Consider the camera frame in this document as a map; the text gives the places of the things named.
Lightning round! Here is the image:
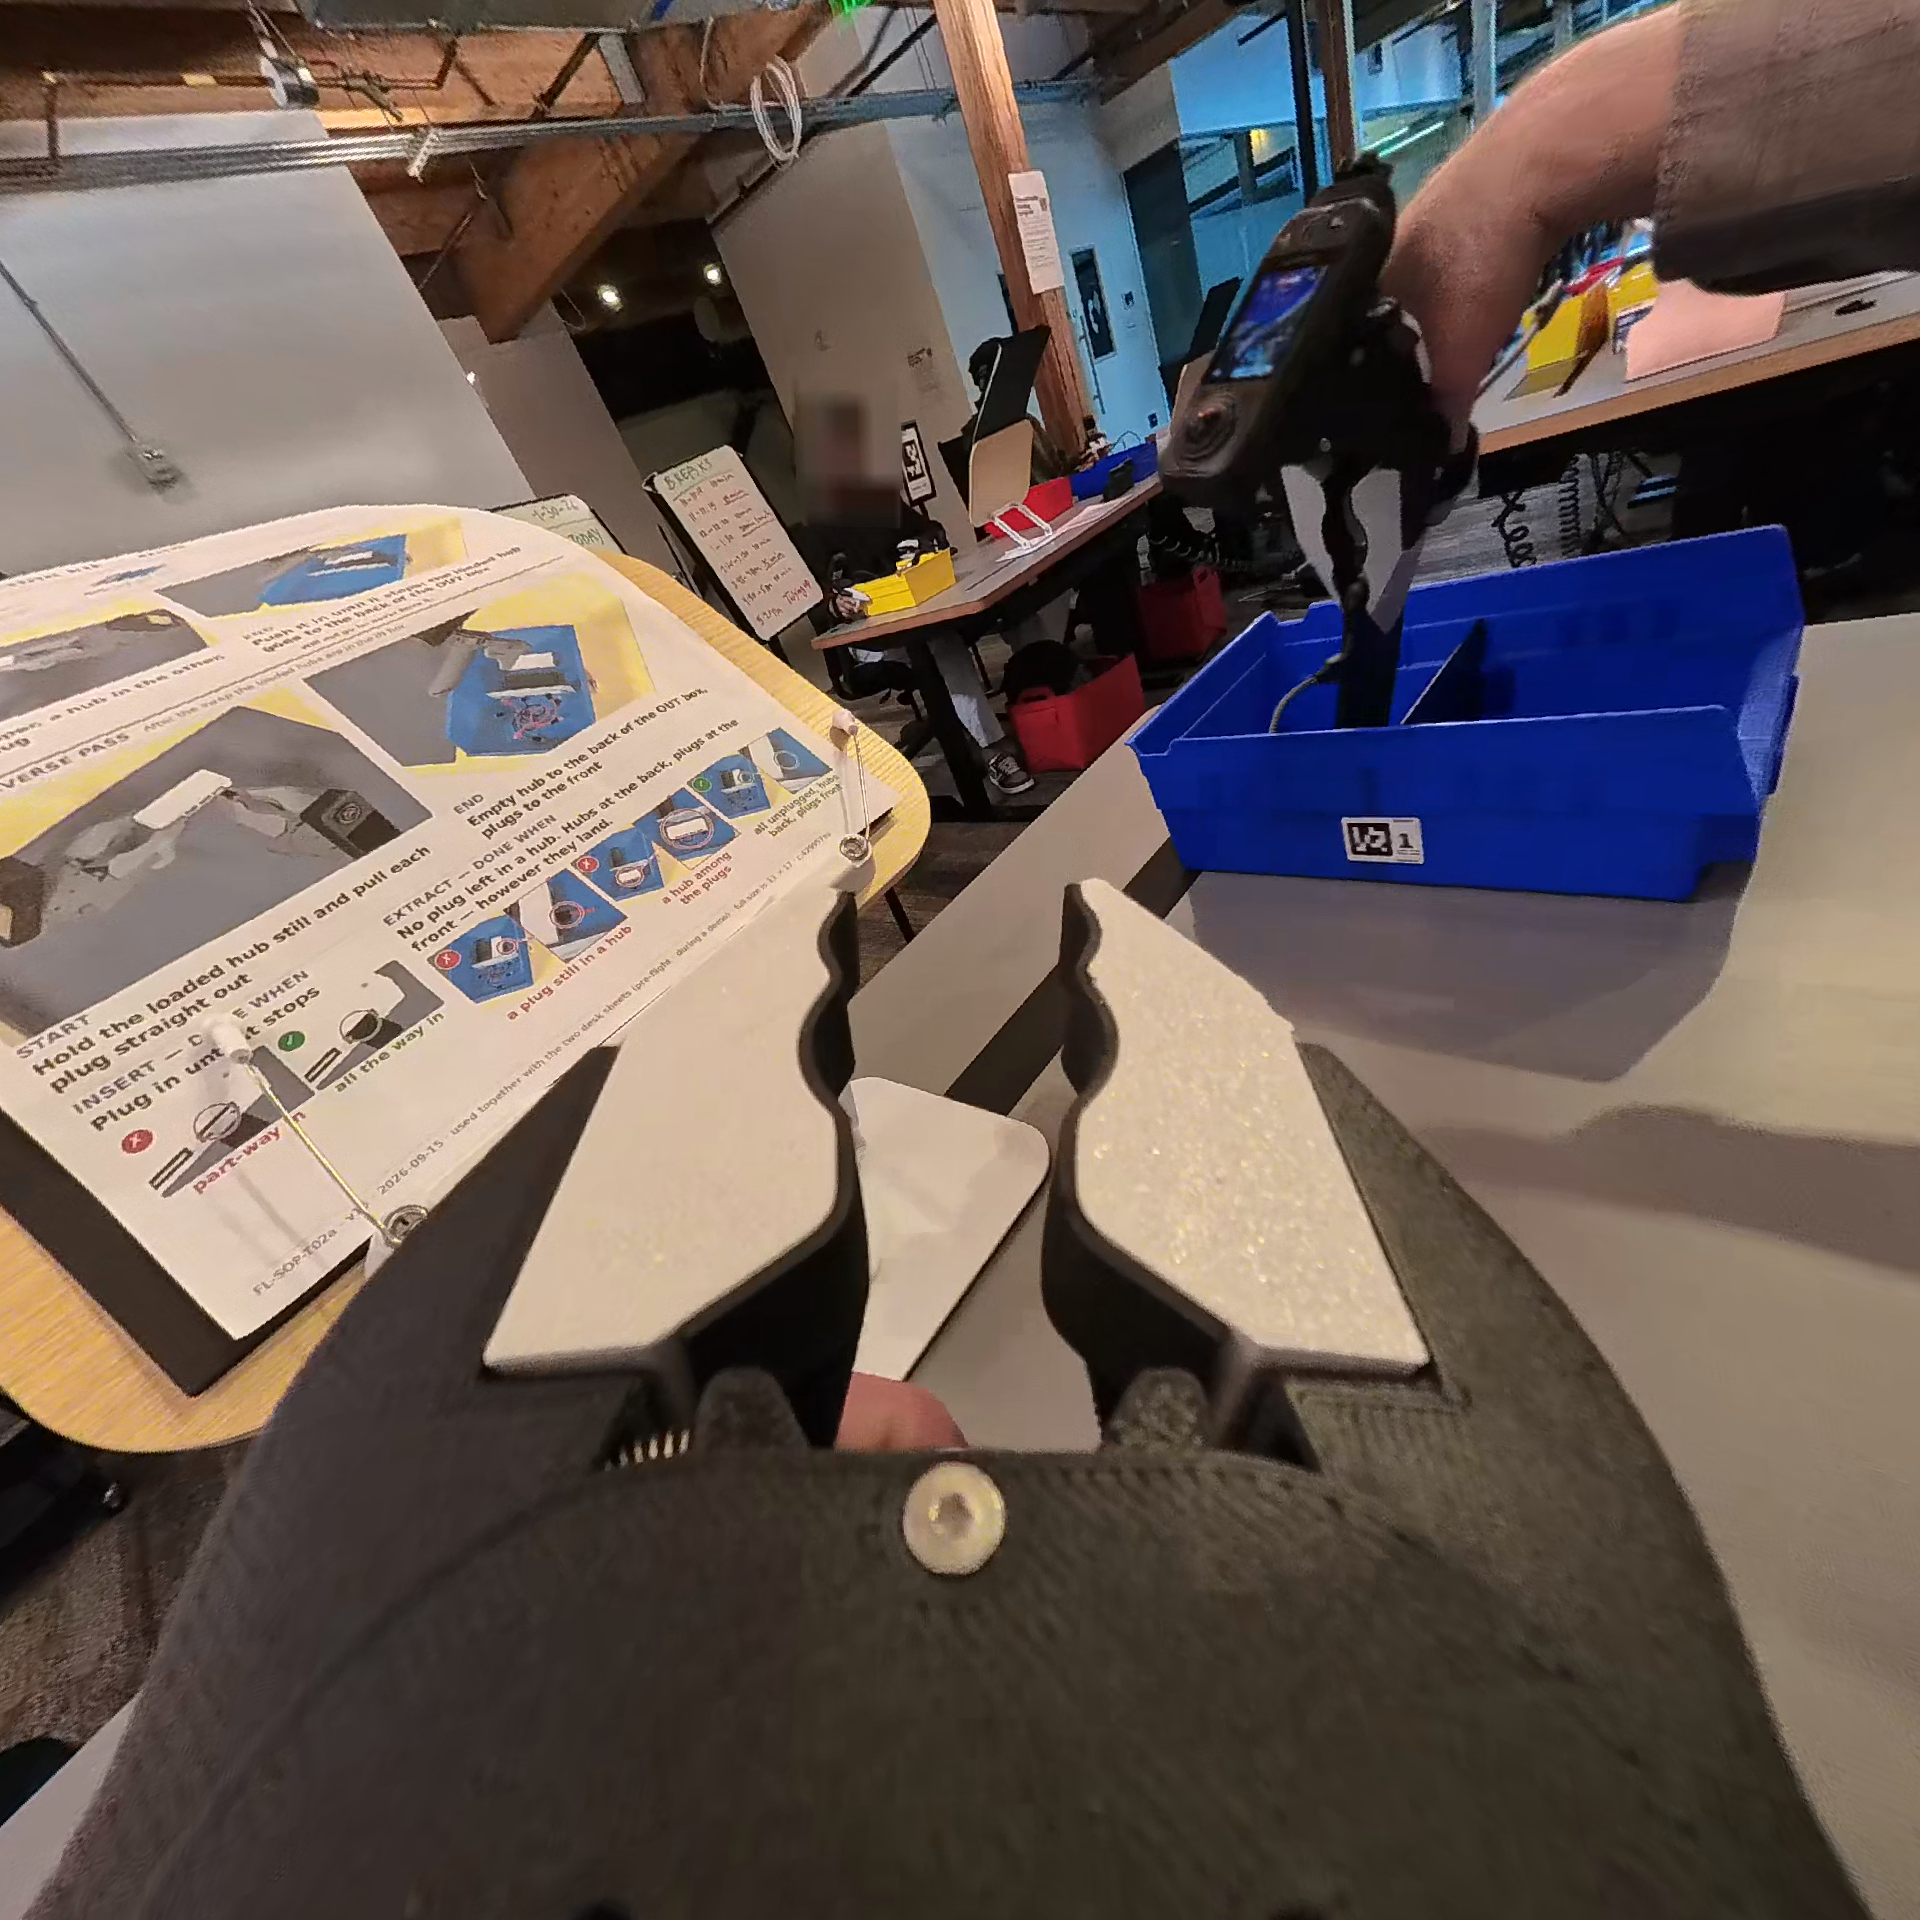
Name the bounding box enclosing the person's right hand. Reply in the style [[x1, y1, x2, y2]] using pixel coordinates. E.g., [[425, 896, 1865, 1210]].
[[1382, 5, 1690, 449]]

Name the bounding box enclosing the long wooden desk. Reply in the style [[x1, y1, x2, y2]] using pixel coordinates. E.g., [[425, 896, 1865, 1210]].
[[809, 477, 1193, 819]]

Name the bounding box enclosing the black coiled cable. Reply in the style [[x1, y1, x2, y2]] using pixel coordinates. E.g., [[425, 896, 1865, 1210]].
[[1497, 449, 1596, 570]]

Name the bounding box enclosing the small wooden stand board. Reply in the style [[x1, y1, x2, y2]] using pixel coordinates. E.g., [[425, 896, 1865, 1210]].
[[964, 418, 1041, 531]]

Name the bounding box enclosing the whiteboard with green writing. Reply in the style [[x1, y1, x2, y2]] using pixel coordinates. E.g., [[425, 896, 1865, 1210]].
[[487, 492, 630, 560]]

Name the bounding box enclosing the wooden-edged work table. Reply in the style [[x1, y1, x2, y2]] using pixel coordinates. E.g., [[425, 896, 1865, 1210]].
[[1470, 268, 1920, 460]]

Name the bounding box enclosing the page holder wire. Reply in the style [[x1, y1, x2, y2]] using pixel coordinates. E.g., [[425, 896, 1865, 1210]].
[[827, 713, 878, 904], [209, 1016, 434, 1251]]

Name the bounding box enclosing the black tilted board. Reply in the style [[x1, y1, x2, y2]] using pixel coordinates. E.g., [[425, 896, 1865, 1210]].
[[971, 324, 1056, 453]]

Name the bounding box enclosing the wooden pillar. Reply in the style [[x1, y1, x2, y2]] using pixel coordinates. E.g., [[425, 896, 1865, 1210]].
[[930, 0, 1092, 460]]

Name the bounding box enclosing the yellow bin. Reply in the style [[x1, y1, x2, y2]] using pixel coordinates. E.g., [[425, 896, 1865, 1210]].
[[1504, 259, 1662, 401], [849, 548, 960, 617]]

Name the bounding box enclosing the instruction sheet on board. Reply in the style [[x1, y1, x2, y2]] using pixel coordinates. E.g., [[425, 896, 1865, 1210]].
[[0, 547, 935, 1453]]

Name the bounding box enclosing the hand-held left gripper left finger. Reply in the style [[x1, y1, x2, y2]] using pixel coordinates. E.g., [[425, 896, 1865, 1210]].
[[482, 884, 873, 1449]]

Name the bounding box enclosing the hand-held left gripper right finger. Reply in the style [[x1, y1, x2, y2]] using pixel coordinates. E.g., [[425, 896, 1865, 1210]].
[[1043, 881, 1433, 1449]]

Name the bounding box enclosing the red bag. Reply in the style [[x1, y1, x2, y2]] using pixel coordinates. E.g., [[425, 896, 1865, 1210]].
[[1007, 653, 1152, 777], [1136, 565, 1232, 665]]

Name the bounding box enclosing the whiteboard with red writing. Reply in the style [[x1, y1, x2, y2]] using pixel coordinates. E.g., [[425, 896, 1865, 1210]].
[[646, 445, 831, 642]]

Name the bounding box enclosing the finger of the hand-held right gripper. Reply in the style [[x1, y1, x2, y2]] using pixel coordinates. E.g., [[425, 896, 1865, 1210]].
[[1346, 492, 1432, 641], [1281, 462, 1364, 605]]

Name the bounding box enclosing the paper notice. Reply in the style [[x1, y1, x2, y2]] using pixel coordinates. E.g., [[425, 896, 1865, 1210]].
[[1008, 168, 1068, 297]]

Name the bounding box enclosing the blue storage bin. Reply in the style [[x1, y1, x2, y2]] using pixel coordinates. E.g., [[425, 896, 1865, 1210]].
[[1127, 525, 1806, 906]]

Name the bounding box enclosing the white stand base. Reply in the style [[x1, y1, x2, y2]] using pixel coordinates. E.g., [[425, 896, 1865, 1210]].
[[844, 1076, 1051, 1385]]

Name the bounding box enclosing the printed instruction sheet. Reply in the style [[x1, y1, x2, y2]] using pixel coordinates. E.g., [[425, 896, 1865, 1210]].
[[0, 505, 905, 1342]]

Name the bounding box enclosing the black backing board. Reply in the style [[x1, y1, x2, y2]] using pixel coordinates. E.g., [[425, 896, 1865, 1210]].
[[0, 1148, 257, 1396]]

